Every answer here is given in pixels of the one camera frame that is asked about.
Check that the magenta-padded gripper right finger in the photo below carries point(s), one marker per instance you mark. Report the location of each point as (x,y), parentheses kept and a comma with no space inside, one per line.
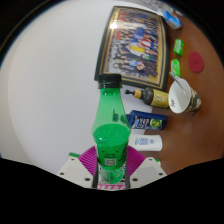
(135,160)

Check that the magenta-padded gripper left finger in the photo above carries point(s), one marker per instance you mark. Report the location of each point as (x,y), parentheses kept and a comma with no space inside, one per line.
(87,160)

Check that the green plastic drink bottle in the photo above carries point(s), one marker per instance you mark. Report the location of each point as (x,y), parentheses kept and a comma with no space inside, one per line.
(111,133)

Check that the white bottle blue cap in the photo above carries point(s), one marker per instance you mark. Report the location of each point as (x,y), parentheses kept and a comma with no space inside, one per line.
(146,142)

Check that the dark blue pump bottle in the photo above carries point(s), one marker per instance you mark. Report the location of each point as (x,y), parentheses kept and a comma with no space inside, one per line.
(148,120)

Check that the floral patterned paper cup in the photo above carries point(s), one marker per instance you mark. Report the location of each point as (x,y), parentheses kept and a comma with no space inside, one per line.
(191,100)

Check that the metal spoon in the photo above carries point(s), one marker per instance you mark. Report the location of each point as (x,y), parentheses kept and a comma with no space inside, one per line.
(180,84)

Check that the framed group photo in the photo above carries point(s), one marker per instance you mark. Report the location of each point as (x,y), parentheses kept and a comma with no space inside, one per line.
(133,46)

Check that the flat round red coaster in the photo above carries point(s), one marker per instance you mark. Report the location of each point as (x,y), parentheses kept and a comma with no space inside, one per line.
(196,62)

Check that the blue tissue pack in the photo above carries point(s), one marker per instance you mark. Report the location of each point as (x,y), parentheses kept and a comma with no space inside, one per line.
(173,20)

